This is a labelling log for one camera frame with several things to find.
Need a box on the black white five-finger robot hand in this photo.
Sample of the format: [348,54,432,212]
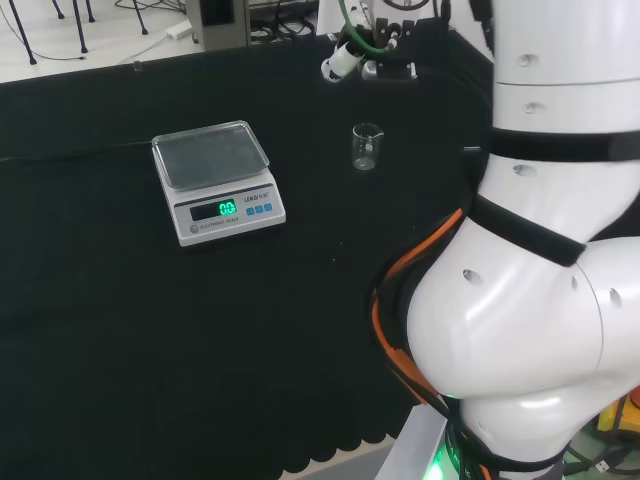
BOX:
[319,0,417,84]

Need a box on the small clear glass beaker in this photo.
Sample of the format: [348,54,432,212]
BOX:
[351,122,384,172]

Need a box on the grey cabinet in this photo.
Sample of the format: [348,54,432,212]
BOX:
[184,0,251,52]

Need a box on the white electronic balance steel pan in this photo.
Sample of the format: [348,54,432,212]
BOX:
[151,119,288,248]

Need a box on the black bench cloth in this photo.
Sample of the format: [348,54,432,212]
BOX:
[0,22,499,480]

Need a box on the green cable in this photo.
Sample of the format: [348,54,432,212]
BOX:
[336,0,397,56]

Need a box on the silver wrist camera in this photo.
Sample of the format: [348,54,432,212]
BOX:
[361,60,419,83]

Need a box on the black cable bundle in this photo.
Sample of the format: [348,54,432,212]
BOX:
[249,14,318,46]

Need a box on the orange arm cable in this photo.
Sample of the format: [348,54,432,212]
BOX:
[369,207,467,407]

